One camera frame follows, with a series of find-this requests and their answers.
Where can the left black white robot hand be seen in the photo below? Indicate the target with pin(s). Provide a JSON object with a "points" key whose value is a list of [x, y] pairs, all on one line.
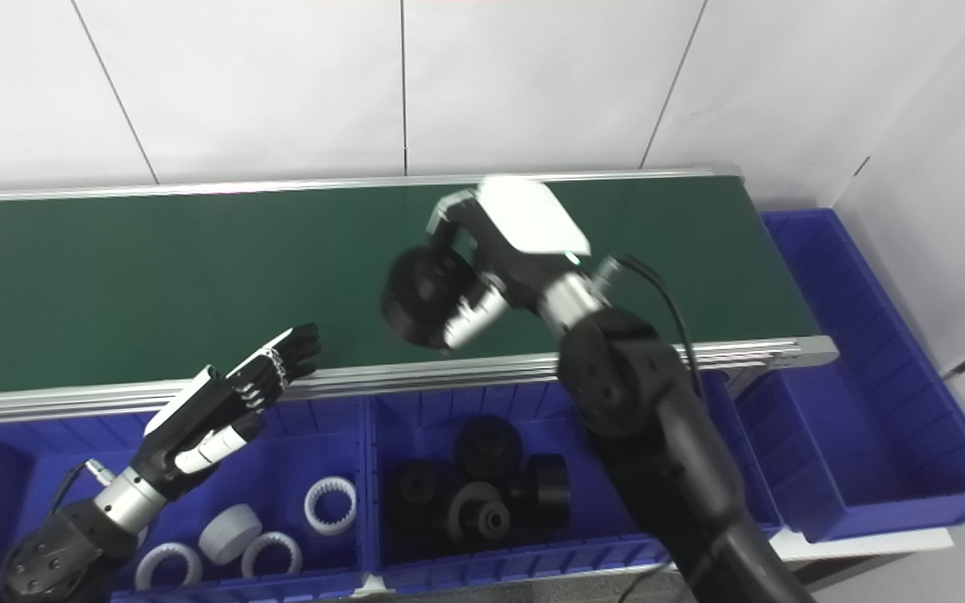
{"points": [[198, 419]]}

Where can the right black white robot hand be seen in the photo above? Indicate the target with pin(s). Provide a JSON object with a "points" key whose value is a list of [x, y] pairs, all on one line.
{"points": [[524, 226]]}

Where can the black flanged hub part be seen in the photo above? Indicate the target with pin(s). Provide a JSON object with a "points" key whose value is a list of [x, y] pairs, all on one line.
{"points": [[476, 519], [489, 444], [545, 490], [415, 494], [415, 293]]}

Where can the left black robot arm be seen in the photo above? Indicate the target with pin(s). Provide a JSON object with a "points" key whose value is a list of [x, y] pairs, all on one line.
{"points": [[55, 557]]}

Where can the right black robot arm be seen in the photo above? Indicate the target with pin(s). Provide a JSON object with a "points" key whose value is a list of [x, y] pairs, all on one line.
{"points": [[658, 435]]}

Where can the white cylinder part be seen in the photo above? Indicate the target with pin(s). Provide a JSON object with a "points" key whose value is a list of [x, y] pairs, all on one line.
{"points": [[229, 532]]}

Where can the green conveyor belt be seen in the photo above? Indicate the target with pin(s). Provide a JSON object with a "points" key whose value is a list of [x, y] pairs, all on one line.
{"points": [[114, 276]]}

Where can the blue bin holding black parts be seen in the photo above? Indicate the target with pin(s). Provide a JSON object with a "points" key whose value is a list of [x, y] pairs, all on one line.
{"points": [[415, 561]]}

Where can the aluminium conveyor support leg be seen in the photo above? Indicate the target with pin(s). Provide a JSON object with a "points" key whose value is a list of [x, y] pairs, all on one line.
{"points": [[742, 381]]}

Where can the empty blue bin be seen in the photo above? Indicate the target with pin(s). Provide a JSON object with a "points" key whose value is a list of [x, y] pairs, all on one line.
{"points": [[851, 419]]}

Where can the white platform board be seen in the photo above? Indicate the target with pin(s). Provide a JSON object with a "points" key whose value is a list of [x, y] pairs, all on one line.
{"points": [[859, 543]]}

